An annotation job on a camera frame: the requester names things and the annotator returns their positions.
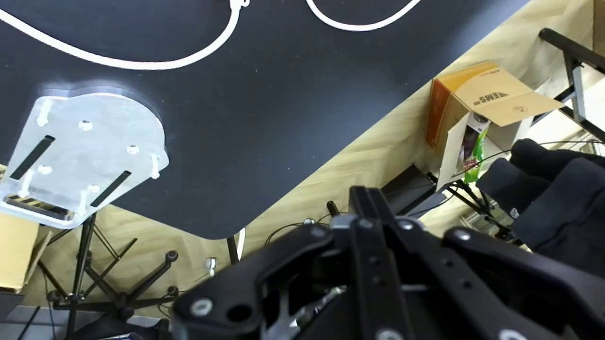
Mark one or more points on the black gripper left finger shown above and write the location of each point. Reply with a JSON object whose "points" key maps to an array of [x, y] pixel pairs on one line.
{"points": [[252, 276]]}

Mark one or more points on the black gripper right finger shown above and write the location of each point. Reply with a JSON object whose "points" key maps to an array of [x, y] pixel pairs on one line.
{"points": [[503, 276]]}

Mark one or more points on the black hanging cloth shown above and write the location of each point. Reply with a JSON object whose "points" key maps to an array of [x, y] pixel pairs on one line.
{"points": [[554, 195]]}

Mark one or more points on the black tripod stand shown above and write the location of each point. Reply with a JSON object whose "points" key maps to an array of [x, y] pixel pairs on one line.
{"points": [[95, 276]]}

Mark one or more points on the open cardboard box orange side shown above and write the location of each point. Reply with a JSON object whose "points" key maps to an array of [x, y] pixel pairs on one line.
{"points": [[492, 100]]}

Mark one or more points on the white cup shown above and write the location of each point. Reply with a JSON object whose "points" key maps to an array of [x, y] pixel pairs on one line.
{"points": [[87, 157]]}

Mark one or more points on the black backdrop stand pole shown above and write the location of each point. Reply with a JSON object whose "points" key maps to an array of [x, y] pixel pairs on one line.
{"points": [[577, 76]]}

